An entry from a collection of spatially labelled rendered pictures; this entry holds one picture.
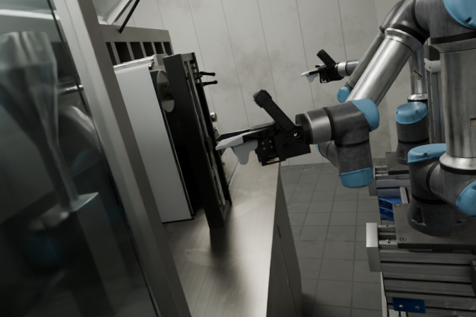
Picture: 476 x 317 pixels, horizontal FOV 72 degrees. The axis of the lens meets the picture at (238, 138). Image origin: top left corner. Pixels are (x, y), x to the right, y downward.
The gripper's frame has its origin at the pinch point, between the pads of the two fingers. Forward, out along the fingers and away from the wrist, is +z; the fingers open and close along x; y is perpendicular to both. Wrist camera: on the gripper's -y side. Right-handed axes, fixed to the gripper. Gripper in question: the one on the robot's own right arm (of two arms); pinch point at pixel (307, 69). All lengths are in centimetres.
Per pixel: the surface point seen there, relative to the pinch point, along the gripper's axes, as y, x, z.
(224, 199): 17, -94, -23
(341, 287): 120, -35, -11
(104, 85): -35, -133, -73
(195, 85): -22, -88, -23
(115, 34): -48, -75, 42
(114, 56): -39, -82, 38
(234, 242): 19, -106, -40
